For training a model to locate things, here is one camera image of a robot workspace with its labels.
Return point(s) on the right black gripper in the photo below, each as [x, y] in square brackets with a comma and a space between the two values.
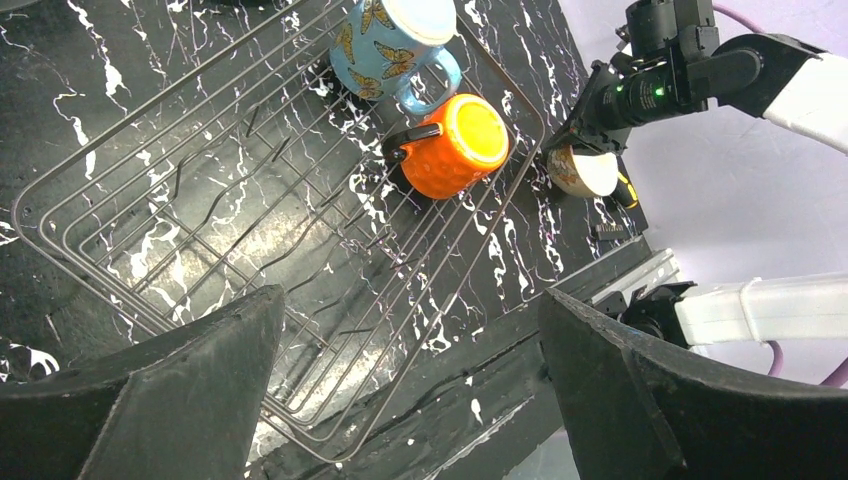
[604, 114]

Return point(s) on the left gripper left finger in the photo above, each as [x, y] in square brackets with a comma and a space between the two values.
[182, 405]

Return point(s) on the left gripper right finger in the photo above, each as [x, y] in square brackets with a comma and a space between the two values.
[637, 407]

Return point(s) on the white floral bowl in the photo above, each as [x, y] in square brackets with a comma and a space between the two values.
[582, 176]

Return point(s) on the orange mug black handle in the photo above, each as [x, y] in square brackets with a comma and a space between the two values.
[454, 147]

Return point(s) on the blue butterfly mug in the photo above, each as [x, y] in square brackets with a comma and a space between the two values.
[381, 45]

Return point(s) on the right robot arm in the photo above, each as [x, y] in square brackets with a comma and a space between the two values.
[676, 64]

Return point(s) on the yellow black screwdriver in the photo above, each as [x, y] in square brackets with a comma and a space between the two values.
[624, 193]

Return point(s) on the black bit holder strip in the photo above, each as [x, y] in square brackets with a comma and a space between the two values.
[610, 232]

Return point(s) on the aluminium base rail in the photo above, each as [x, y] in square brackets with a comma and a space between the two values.
[659, 269]

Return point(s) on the wire dish rack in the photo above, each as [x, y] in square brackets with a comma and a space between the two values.
[258, 168]

